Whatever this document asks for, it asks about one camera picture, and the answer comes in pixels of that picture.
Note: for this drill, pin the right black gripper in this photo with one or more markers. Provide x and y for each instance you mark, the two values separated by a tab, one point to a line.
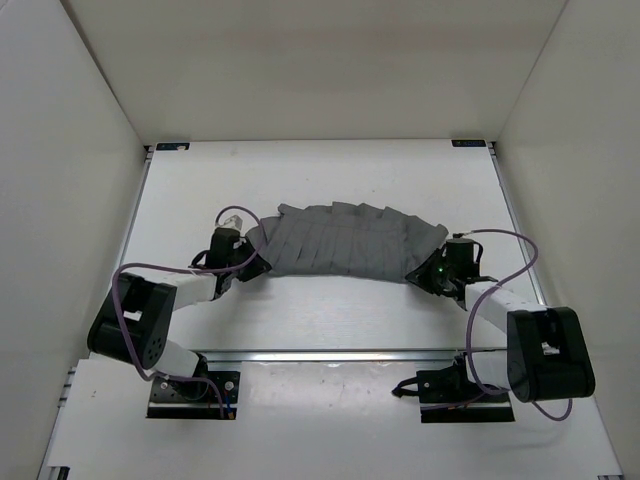
421	275

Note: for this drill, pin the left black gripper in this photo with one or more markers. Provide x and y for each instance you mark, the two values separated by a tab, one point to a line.
258	267

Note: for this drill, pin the grey pleated skirt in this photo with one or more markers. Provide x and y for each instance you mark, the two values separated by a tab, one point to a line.
343	239

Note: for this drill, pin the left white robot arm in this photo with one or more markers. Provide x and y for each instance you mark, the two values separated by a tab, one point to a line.
132	325

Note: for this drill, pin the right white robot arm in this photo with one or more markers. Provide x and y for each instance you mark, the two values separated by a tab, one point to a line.
512	346

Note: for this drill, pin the right blue corner sticker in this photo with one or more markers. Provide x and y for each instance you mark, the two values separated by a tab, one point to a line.
468	143

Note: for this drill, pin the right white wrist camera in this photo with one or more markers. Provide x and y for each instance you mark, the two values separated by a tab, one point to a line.
461	234

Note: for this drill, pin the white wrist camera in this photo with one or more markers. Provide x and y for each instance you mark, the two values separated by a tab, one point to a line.
233	222
461	234

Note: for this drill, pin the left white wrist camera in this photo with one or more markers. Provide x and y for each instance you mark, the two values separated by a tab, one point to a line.
233	222

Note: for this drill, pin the right aluminium table rail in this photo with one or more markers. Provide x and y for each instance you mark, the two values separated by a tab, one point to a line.
525	248

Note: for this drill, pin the aluminium table rail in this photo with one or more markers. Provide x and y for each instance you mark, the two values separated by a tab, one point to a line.
525	248
129	195

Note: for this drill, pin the front aluminium rail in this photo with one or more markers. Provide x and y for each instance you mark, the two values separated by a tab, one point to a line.
331	356

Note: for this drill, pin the left aluminium table rail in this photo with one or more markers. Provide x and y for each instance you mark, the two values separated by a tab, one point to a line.
129	195

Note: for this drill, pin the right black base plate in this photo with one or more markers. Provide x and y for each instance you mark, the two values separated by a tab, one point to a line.
447	396

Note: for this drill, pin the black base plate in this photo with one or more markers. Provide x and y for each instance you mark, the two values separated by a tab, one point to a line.
196	400
447	396

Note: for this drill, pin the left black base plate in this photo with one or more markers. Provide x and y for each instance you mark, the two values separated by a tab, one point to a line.
196	400

